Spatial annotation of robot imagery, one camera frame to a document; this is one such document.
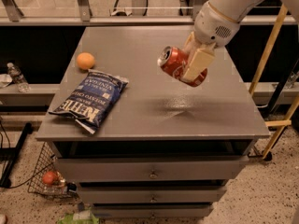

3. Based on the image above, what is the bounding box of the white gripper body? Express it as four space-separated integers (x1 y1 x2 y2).
194 2 240 47

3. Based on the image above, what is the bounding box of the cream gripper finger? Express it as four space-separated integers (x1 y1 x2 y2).
181 44 215 82
183 32 200 54

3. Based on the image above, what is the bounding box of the red coke can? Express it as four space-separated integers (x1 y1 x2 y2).
157 46 207 87

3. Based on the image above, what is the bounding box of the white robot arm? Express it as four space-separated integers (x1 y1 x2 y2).
181 0 299 82

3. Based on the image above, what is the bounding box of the orange fruit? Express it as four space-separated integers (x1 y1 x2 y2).
77 52 95 70

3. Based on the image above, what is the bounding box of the grey drawer cabinet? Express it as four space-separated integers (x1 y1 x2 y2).
37 25 268 219

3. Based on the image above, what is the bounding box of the blue kettle chips bag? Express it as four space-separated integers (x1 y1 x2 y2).
50 69 129 134

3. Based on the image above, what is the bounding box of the top drawer knob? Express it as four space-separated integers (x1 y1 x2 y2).
149 170 158 179

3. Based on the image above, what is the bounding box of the drawer knob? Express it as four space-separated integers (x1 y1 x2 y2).
149 170 158 179
149 196 157 203

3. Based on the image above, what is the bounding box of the middle drawer knob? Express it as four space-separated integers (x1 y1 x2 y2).
149 196 157 203

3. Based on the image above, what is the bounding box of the clear plastic water bottle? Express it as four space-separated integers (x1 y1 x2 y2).
7 63 30 92

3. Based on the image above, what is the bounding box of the red apple in basket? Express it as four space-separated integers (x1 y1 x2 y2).
42 171 58 185

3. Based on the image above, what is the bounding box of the green packet on floor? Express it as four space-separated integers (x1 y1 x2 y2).
57 211 99 224

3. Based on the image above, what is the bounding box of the black metal stand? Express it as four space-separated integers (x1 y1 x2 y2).
0 123 33 189

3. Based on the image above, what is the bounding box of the black wire basket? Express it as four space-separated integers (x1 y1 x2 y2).
28 144 77 199

